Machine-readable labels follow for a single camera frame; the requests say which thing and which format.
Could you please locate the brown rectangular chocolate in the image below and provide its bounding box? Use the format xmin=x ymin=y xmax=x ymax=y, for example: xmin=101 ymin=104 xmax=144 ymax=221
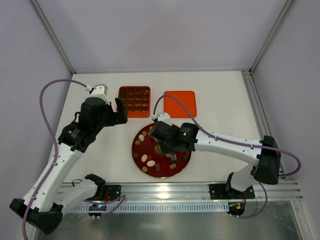
xmin=155 ymin=163 xmax=161 ymax=172

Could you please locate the tan bar chocolate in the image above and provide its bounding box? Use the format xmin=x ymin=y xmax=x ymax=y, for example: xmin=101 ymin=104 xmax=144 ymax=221
xmin=169 ymin=163 xmax=177 ymax=170

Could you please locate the orange box lid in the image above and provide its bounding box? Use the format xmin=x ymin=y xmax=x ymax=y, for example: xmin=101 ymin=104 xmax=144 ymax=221
xmin=163 ymin=91 xmax=197 ymax=119

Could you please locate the round red plate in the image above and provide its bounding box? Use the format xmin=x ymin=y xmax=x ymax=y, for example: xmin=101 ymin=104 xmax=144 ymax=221
xmin=131 ymin=123 xmax=192 ymax=179

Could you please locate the aluminium mounting rail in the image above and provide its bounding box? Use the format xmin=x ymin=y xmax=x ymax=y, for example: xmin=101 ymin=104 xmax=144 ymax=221
xmin=57 ymin=181 xmax=305 ymax=203

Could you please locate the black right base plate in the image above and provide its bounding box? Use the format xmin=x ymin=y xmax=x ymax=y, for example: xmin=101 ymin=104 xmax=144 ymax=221
xmin=208 ymin=183 xmax=256 ymax=200

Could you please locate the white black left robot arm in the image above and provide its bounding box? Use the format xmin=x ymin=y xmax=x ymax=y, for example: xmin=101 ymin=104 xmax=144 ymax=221
xmin=9 ymin=97 xmax=128 ymax=235

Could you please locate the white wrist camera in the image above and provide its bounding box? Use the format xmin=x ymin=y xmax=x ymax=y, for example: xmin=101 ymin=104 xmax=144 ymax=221
xmin=151 ymin=112 xmax=172 ymax=125
xmin=85 ymin=84 xmax=110 ymax=105

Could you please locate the cream round chocolate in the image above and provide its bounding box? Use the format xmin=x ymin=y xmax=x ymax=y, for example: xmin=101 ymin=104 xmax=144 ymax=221
xmin=138 ymin=134 xmax=145 ymax=142

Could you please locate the grey perforated cable tray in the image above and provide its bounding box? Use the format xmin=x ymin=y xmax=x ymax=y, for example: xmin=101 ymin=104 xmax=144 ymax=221
xmin=70 ymin=202 xmax=229 ymax=214

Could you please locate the orange compartment chocolate box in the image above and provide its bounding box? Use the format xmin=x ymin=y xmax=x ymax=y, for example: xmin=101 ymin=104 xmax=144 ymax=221
xmin=118 ymin=86 xmax=151 ymax=118

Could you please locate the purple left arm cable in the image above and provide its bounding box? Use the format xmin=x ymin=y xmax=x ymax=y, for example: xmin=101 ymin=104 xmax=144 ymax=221
xmin=22 ymin=79 xmax=127 ymax=236

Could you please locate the white oval chocolate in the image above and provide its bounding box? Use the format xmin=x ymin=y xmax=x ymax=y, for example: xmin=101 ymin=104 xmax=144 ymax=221
xmin=146 ymin=160 xmax=156 ymax=167

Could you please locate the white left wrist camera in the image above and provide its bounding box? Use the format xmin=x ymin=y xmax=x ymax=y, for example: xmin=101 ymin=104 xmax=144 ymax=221
xmin=85 ymin=84 xmax=110 ymax=105

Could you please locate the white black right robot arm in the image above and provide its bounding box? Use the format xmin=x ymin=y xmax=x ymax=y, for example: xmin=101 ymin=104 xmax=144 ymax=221
xmin=149 ymin=121 xmax=281 ymax=199

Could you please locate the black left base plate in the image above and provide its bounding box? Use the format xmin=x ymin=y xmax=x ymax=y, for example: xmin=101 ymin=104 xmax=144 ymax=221
xmin=102 ymin=184 xmax=122 ymax=202

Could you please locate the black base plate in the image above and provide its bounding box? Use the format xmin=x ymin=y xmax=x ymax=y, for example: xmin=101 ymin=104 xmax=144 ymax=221
xmin=102 ymin=184 xmax=122 ymax=202
xmin=208 ymin=183 xmax=256 ymax=200

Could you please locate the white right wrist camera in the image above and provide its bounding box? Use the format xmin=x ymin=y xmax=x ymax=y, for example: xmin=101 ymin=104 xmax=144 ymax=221
xmin=151 ymin=112 xmax=172 ymax=125

